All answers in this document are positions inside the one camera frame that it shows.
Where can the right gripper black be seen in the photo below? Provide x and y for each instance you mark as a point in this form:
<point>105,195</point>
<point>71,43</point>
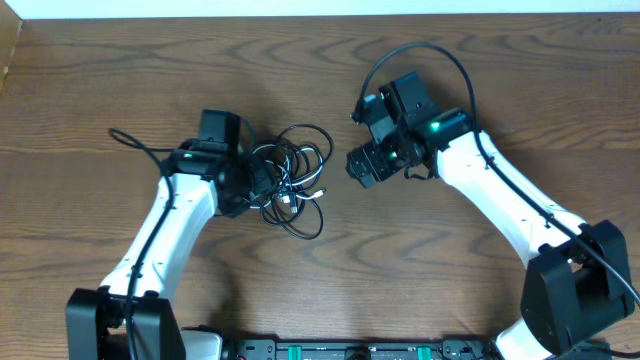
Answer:
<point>380,169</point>

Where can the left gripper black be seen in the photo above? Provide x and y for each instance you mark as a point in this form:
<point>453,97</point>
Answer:
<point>267,183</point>

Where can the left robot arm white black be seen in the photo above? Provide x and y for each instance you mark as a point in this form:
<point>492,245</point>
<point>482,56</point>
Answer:
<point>130,315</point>

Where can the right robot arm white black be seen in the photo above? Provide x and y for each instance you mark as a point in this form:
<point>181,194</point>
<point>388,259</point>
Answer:
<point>577,280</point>

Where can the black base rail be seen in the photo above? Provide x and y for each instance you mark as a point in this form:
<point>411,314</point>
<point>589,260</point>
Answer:
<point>268,349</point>

